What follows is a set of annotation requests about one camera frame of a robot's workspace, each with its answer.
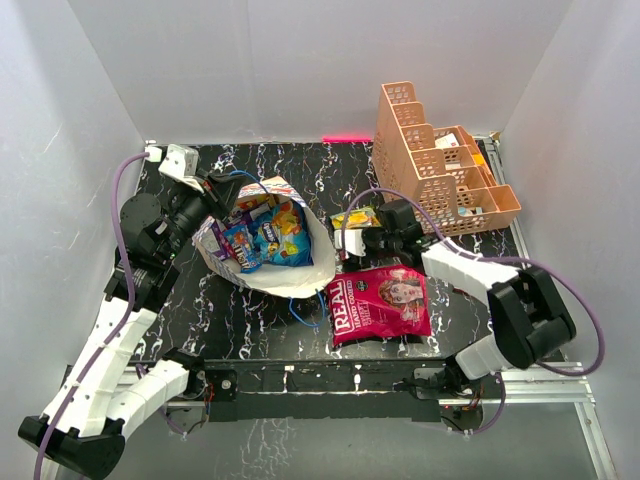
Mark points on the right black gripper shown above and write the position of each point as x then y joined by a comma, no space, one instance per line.
368,232

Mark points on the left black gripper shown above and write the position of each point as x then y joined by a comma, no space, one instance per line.
225,189

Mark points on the green yellow snack bag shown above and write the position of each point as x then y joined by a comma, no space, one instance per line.
357,218

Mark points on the pink REAL chips bag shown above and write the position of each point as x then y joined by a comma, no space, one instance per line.
384,302

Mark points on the blue checkered paper bag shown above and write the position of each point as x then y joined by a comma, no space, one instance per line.
291,283

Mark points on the blue snack bag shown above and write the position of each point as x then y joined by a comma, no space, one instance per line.
280,236

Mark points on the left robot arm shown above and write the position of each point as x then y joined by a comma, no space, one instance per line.
87,424

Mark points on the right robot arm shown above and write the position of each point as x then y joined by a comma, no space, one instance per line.
529,318

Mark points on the colourful candy packet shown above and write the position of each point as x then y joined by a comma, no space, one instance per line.
241,244

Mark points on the purple snack packet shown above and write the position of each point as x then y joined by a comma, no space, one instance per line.
213,242

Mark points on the pink tape strip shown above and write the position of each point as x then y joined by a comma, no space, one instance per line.
343,139

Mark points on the orange plastic file organizer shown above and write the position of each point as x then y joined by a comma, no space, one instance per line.
441,169

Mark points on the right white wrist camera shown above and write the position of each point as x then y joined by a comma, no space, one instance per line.
352,242

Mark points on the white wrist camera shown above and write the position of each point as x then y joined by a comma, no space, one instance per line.
352,242
179,163

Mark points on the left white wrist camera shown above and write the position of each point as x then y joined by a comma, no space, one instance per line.
179,163

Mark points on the aluminium base frame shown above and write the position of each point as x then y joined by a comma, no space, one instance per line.
262,363

